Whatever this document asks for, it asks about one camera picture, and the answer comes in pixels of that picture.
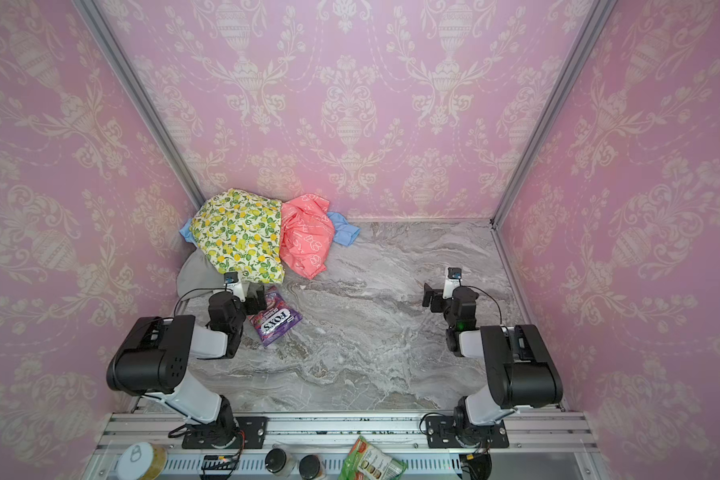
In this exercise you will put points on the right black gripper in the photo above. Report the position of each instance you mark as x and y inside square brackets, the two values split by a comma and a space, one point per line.
[434, 295]

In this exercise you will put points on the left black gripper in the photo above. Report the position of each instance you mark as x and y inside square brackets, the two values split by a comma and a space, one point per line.
[251, 307]

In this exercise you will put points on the grey cloth garment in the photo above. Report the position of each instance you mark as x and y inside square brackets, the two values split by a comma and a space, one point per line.
[198, 276]

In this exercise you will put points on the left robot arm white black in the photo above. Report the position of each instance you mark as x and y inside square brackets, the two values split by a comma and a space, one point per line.
[153, 363]

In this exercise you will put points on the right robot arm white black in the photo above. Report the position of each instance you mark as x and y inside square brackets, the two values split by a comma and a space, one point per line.
[520, 371]

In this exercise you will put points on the lemon print yellow cloth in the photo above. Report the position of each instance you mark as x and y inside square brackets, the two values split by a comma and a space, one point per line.
[240, 232]

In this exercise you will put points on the pink patterned cloth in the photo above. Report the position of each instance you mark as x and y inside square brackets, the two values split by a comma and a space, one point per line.
[307, 234]

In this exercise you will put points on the light blue cloth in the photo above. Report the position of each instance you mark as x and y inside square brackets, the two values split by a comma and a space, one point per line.
[345, 233]

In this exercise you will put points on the purple Fox's candy bag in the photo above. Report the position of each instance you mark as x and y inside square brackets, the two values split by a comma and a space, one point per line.
[276, 319]

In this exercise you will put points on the black round jar lid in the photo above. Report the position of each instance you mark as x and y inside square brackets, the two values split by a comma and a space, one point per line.
[279, 462]
[311, 467]

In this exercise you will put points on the black round object bottom right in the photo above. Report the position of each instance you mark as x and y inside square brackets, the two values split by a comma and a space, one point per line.
[476, 466]

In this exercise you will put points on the green snack packet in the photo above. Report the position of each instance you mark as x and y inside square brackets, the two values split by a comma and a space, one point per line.
[367, 462]

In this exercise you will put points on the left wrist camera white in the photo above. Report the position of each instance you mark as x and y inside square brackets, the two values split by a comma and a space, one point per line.
[235, 285]

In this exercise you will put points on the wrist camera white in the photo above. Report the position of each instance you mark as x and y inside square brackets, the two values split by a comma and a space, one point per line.
[452, 281]
[235, 285]

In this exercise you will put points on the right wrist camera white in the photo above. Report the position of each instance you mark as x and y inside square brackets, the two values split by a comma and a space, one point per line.
[452, 281]

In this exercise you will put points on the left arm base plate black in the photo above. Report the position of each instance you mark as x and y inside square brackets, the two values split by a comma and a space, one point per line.
[249, 433]

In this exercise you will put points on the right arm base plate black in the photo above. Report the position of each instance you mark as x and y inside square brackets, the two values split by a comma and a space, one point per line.
[443, 432]

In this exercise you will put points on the aluminium rail frame front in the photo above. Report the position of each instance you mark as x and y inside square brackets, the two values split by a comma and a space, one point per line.
[544, 444]

